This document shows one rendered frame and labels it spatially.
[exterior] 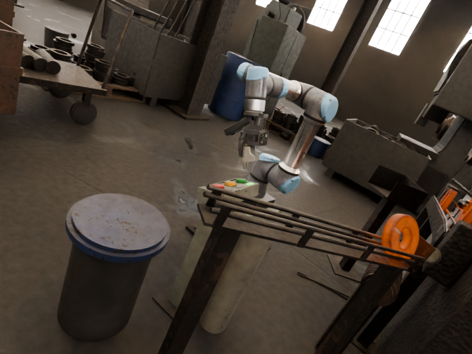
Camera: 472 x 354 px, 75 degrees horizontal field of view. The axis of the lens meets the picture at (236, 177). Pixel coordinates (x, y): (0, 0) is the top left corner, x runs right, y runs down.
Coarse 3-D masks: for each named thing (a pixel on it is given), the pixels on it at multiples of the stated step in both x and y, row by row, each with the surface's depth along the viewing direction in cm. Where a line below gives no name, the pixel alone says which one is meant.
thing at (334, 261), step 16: (384, 176) 199; (400, 176) 199; (384, 192) 188; (400, 192) 175; (416, 192) 175; (384, 208) 188; (416, 208) 179; (368, 224) 196; (336, 272) 202; (352, 272) 210
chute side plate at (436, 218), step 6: (432, 198) 227; (432, 204) 206; (432, 210) 191; (438, 210) 170; (432, 216) 176; (438, 216) 158; (432, 222) 165; (438, 222) 149; (444, 222) 139; (432, 228) 153; (438, 228) 139; (444, 228) 130; (432, 234) 145; (438, 234) 132; (432, 240) 136; (438, 240) 127
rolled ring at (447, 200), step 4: (456, 188) 190; (448, 192) 197; (452, 192) 187; (456, 192) 186; (448, 196) 186; (452, 196) 186; (444, 200) 200; (448, 200) 186; (452, 200) 185; (440, 204) 199; (444, 204) 187; (448, 204) 186; (444, 208) 188; (440, 212) 192
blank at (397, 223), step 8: (392, 216) 100; (400, 216) 98; (408, 216) 99; (392, 224) 97; (400, 224) 98; (408, 224) 100; (416, 224) 102; (384, 232) 98; (392, 232) 96; (400, 232) 98; (408, 232) 101; (416, 232) 102; (384, 240) 97; (392, 240) 96; (408, 240) 102; (416, 240) 102; (392, 248) 96; (400, 248) 98; (408, 248) 100; (416, 248) 102
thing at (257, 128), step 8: (248, 112) 108; (256, 112) 108; (256, 120) 109; (264, 120) 109; (248, 128) 112; (256, 128) 109; (264, 128) 109; (240, 136) 112; (248, 136) 111; (256, 136) 109; (264, 136) 110; (248, 144) 116; (256, 144) 108; (264, 144) 112
